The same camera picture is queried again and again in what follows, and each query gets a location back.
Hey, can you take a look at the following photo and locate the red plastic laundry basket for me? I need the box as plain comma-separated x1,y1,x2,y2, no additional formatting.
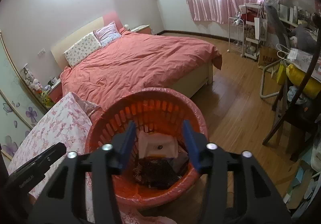
85,87,207,209

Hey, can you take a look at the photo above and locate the floral pink tablecloth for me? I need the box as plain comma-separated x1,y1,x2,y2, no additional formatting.
8,92,164,223

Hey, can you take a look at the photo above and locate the brown striped cloth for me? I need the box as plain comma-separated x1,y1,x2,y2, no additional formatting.
132,157,180,190

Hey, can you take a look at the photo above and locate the wardrobe with purple flowers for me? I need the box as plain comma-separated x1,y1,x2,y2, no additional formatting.
1,39,46,164

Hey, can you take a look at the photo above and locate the beige and pink headboard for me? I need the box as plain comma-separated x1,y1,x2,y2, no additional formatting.
51,11,123,71

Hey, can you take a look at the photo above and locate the brown Muji paper bag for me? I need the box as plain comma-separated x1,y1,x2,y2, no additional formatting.
258,46,280,68

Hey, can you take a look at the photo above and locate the yellow bag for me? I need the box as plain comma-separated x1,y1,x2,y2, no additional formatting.
286,64,321,99

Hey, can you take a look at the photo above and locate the white wire rack trolley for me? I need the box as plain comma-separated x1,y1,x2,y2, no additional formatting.
227,3,266,61

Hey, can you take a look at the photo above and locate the black chair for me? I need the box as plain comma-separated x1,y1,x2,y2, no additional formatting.
262,5,320,162

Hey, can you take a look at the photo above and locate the pink striped pillow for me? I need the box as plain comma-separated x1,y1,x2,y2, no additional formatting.
93,21,121,47

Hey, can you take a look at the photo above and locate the floral white pillow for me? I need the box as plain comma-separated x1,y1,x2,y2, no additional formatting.
64,32,102,68

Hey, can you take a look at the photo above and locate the white paper bag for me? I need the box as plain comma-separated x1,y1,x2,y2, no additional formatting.
138,132,179,159

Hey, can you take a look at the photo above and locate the salmon pink duvet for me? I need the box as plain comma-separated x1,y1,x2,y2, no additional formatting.
60,29,222,108

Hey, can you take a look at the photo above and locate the far bedside table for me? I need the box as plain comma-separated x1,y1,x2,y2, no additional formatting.
130,24,152,35

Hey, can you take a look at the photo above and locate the stuffed toys stack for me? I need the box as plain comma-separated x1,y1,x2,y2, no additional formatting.
21,64,54,110

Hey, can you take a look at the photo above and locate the pink bedside table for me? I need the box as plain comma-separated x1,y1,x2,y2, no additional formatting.
47,79,63,103

